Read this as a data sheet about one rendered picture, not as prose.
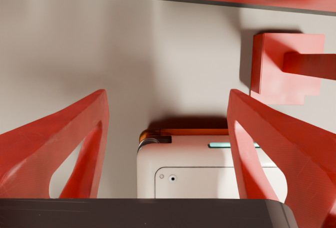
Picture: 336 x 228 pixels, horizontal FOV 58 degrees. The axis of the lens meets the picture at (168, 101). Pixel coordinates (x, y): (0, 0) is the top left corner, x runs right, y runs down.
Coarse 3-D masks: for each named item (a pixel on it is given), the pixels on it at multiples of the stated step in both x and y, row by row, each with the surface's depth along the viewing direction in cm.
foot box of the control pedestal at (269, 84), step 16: (256, 48) 105; (272, 48) 98; (288, 48) 98; (304, 48) 98; (320, 48) 98; (256, 64) 104; (272, 64) 99; (256, 80) 104; (272, 80) 100; (288, 80) 100; (304, 80) 100; (256, 96) 112; (272, 96) 112; (288, 96) 112
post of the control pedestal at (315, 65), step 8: (288, 56) 94; (296, 56) 89; (304, 56) 83; (312, 56) 79; (320, 56) 75; (328, 56) 71; (288, 64) 94; (296, 64) 88; (304, 64) 83; (312, 64) 79; (320, 64) 75; (328, 64) 71; (288, 72) 94; (296, 72) 88; (304, 72) 83; (312, 72) 79; (320, 72) 75; (328, 72) 71
